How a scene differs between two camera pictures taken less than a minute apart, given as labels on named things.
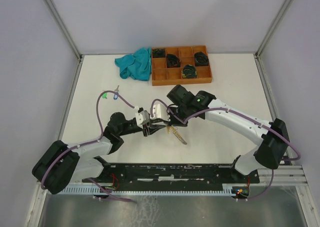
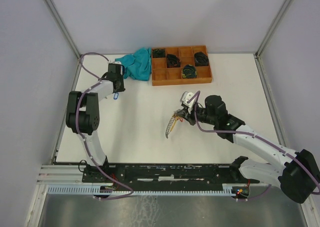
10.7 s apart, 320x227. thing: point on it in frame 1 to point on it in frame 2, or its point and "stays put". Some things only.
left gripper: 151,129 to 122,87
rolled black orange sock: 173,61 stays put
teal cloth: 138,65 stays put
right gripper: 171,122 to 186,114
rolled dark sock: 158,53 stays put
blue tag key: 115,96 stays put
